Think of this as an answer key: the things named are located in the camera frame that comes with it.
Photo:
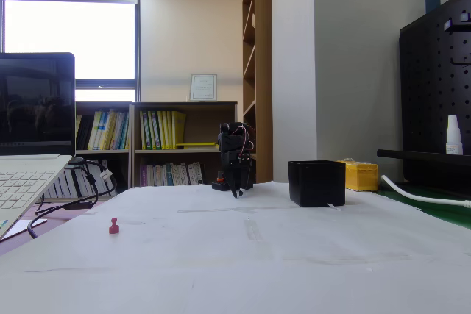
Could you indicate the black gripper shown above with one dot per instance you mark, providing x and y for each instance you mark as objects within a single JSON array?
[{"x": 234, "y": 163}]

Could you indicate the small red pawn piece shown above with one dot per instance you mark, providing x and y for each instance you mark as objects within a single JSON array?
[{"x": 114, "y": 227}]

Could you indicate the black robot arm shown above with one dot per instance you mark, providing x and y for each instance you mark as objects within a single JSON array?
[{"x": 230, "y": 128}]

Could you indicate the black square container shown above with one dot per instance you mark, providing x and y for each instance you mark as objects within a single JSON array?
[{"x": 316, "y": 183}]

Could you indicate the yellow cardboard box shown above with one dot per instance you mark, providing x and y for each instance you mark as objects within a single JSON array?
[{"x": 362, "y": 178}]

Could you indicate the orange clamp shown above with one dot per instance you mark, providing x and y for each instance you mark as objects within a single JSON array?
[{"x": 220, "y": 178}]

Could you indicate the flat yellow book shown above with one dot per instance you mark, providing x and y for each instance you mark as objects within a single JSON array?
[{"x": 195, "y": 145}]

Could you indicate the white paper sheet cover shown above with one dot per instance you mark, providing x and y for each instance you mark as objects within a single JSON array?
[{"x": 235, "y": 255}]

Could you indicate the framed certificate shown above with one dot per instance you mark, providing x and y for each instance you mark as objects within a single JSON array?
[{"x": 203, "y": 88}]

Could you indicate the tall wooden bookshelf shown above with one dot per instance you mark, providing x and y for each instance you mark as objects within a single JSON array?
[{"x": 259, "y": 71}]

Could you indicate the green desk mat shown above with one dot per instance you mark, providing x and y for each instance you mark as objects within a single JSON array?
[{"x": 423, "y": 211}]

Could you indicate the black pegboard stand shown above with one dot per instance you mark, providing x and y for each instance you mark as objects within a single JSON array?
[{"x": 434, "y": 89}]

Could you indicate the white card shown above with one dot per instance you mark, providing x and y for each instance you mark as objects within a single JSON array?
[{"x": 25, "y": 226}]

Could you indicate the white laptop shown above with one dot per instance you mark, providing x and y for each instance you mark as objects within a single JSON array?
[{"x": 33, "y": 108}]

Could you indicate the small white bottle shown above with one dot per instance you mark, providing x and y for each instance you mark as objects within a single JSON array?
[{"x": 454, "y": 137}]

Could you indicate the window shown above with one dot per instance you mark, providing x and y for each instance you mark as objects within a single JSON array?
[{"x": 70, "y": 38}]

